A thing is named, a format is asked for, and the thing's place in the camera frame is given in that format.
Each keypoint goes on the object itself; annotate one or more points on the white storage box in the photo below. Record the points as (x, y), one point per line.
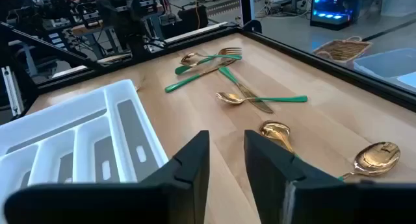
(398, 4)

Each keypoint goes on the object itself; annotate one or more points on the black computer blue lights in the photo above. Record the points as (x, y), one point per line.
(331, 9)

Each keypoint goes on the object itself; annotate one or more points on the black box case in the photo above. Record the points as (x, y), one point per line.
(193, 19)

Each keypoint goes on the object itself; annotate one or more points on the black metal table frame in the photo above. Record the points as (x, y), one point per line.
(390, 93)

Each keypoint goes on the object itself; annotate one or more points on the white cutlery tray grey liners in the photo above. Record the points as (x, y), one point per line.
(120, 91)

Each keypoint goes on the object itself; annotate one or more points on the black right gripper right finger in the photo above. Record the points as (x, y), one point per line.
(279, 191)

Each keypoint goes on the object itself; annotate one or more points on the woven wicker basket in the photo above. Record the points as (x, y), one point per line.
(341, 50)

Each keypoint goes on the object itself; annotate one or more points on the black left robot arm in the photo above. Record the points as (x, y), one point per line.
(123, 19)

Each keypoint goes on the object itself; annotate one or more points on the wooden workbench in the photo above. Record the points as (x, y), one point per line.
(86, 28)

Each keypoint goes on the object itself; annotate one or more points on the silver aluminium bracket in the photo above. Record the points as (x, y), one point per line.
(11, 91)

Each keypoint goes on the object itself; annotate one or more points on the clear plastic bin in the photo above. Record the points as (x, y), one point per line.
(380, 63)

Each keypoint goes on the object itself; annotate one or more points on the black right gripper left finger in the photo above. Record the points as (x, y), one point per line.
(182, 198)

